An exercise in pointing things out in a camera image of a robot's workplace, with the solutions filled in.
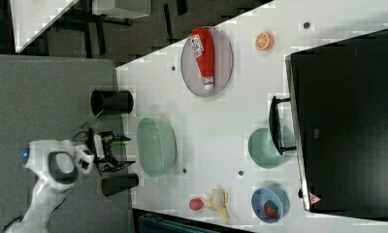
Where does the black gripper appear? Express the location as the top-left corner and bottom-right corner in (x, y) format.
(86, 128), (134, 175)

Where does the green plastic strainer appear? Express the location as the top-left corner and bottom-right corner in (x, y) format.
(137, 117), (177, 178)

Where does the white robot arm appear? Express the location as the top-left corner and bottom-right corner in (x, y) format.
(5, 129), (140, 233)

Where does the green spatula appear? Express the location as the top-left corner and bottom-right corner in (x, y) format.
(72, 113), (101, 140)

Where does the black cup upper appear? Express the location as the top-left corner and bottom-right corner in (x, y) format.
(90, 90), (134, 116)

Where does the red strawberry toy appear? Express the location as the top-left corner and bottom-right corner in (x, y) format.
(189, 198), (204, 211)

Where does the peeled banana toy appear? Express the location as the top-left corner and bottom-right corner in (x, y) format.
(201, 187), (229, 223)

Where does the grey round plate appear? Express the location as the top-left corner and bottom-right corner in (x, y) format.
(180, 26), (233, 97)

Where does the red ketchup bottle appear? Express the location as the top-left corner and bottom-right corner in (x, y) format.
(189, 27), (214, 90)

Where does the teal bowl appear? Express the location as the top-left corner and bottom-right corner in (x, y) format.
(248, 128), (284, 169)

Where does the blue bowl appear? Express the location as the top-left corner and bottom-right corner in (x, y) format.
(251, 186), (289, 223)

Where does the strawberry toy in bowl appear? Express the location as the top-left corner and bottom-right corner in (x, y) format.
(263, 200), (278, 217)

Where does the orange slice toy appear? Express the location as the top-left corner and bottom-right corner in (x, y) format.
(255, 32), (275, 50)

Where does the black microwave oven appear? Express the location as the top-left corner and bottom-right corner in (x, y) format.
(286, 28), (388, 221)

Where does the black oven door handle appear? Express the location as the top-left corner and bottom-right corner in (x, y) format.
(269, 96), (296, 155)

